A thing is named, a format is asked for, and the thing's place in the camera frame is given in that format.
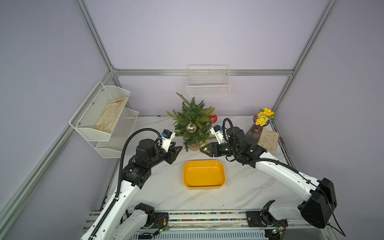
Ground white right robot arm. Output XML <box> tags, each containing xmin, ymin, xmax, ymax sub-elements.
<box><xmin>200</xmin><ymin>126</ymin><xmax>337</xmax><ymax>229</ymax></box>

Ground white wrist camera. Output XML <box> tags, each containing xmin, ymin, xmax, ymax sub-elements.
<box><xmin>161</xmin><ymin>129</ymin><xmax>176</xmax><ymax>153</ymax></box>
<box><xmin>210</xmin><ymin>125</ymin><xmax>225</xmax><ymax>145</ymax></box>

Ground yellow artificial flowers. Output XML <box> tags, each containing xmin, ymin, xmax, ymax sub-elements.
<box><xmin>255</xmin><ymin>108</ymin><xmax>276</xmax><ymax>127</ymax></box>

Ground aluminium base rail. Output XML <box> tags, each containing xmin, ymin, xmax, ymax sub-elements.
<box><xmin>83</xmin><ymin>209</ymin><xmax>331</xmax><ymax>240</ymax></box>

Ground white mesh double wall shelf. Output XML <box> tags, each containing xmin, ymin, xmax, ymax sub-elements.
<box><xmin>69</xmin><ymin>82</ymin><xmax>139</xmax><ymax>159</ymax></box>

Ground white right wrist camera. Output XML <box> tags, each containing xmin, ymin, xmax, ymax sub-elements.
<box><xmin>210</xmin><ymin>125</ymin><xmax>225</xmax><ymax>145</ymax></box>

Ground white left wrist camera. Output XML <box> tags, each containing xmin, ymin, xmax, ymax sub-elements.
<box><xmin>161</xmin><ymin>129</ymin><xmax>176</xmax><ymax>153</ymax></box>

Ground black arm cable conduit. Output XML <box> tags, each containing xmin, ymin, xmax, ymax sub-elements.
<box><xmin>221</xmin><ymin>117</ymin><xmax>346</xmax><ymax>238</ymax></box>
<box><xmin>86</xmin><ymin>128</ymin><xmax>163</xmax><ymax>240</ymax></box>

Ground yellow plastic tray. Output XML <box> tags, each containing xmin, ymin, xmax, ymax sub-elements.
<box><xmin>183</xmin><ymin>160</ymin><xmax>227</xmax><ymax>190</ymax></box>

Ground red glitter ball ornament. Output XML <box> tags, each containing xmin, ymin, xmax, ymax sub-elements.
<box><xmin>209</xmin><ymin>114</ymin><xmax>218</xmax><ymax>124</ymax></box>

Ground silver mirror ball ornament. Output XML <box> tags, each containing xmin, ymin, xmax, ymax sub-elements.
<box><xmin>186</xmin><ymin>122</ymin><xmax>197</xmax><ymax>133</ymax></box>

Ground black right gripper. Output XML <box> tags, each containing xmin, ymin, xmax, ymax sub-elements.
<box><xmin>201</xmin><ymin>141</ymin><xmax>240</xmax><ymax>158</ymax></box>

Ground shiny gold ball ornament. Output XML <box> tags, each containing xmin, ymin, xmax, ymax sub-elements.
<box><xmin>199</xmin><ymin>142</ymin><xmax>208</xmax><ymax>151</ymax></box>

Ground beige glove in shelf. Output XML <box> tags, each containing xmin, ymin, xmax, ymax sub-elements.
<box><xmin>94</xmin><ymin>97</ymin><xmax>128</xmax><ymax>134</ymax></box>

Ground purple glass vase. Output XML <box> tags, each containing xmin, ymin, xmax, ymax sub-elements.
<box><xmin>246</xmin><ymin>116</ymin><xmax>266</xmax><ymax>144</ymax></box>

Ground beige glove on table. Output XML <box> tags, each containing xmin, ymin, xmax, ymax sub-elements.
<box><xmin>258</xmin><ymin>128</ymin><xmax>280</xmax><ymax>156</ymax></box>

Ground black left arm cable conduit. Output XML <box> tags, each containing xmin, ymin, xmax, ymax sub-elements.
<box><xmin>86</xmin><ymin>128</ymin><xmax>163</xmax><ymax>240</ymax></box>

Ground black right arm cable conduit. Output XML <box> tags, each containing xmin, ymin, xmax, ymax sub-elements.
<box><xmin>221</xmin><ymin>117</ymin><xmax>346</xmax><ymax>238</ymax></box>

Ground white wire wall basket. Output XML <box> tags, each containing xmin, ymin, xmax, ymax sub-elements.
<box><xmin>187</xmin><ymin>65</ymin><xmax>232</xmax><ymax>97</ymax></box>

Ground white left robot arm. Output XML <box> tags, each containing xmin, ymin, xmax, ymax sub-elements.
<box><xmin>81</xmin><ymin>139</ymin><xmax>183</xmax><ymax>240</ymax></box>

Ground small green christmas tree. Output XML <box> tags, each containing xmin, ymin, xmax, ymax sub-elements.
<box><xmin>167</xmin><ymin>93</ymin><xmax>216</xmax><ymax>151</ymax></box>

